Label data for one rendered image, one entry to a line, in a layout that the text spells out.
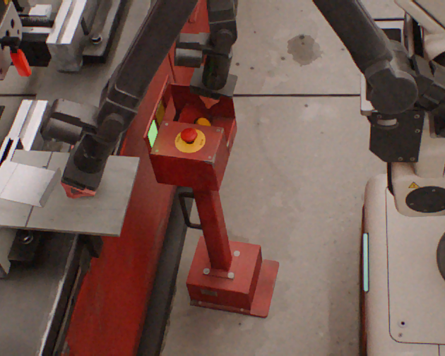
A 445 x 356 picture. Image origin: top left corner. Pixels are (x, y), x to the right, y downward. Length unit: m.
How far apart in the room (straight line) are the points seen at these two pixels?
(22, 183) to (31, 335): 0.29
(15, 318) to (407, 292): 1.07
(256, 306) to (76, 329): 0.89
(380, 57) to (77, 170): 0.57
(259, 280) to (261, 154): 0.51
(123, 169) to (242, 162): 1.27
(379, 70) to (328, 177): 1.49
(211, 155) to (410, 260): 0.70
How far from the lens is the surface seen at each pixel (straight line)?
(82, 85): 1.89
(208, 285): 2.38
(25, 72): 1.53
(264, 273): 2.51
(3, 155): 1.65
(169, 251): 2.54
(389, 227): 2.27
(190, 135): 1.81
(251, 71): 3.05
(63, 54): 1.90
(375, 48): 1.25
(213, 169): 1.82
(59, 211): 1.52
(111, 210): 1.49
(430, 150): 1.67
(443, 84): 1.32
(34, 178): 1.58
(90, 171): 1.44
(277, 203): 2.66
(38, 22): 2.13
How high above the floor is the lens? 2.19
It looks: 53 degrees down
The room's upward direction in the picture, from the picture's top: 11 degrees counter-clockwise
